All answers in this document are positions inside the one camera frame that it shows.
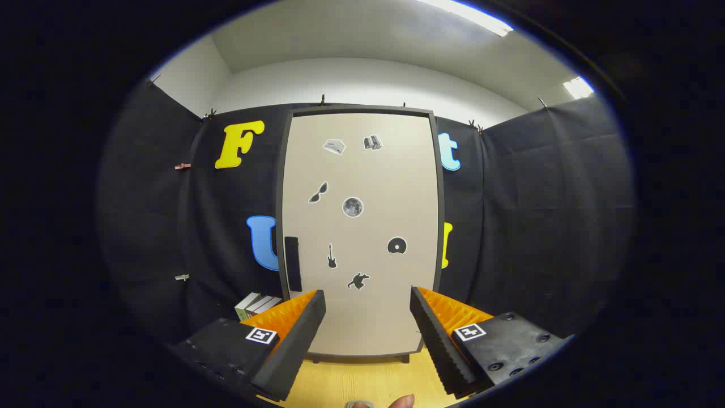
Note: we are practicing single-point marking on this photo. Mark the beige cabinet door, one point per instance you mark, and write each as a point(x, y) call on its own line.
point(362, 170)

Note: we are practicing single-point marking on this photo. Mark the green book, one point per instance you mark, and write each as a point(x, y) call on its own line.
point(242, 310)

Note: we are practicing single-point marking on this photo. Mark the long ceiling light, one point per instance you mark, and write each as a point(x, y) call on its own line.
point(470, 16)

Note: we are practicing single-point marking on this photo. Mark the small ceiling light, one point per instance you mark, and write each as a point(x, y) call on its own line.
point(578, 88)

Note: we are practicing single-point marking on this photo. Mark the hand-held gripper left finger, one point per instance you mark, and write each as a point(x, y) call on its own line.
point(294, 351)

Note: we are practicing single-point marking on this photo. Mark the black backdrop cloth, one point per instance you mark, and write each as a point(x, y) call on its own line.
point(538, 226)

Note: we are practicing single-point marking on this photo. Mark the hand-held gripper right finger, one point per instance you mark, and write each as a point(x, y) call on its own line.
point(439, 345)

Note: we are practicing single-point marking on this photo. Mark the dark grey cabinet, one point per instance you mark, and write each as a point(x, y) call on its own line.
point(362, 109)

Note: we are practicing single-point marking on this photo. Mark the thin brown book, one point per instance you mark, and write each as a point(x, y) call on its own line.
point(257, 305)

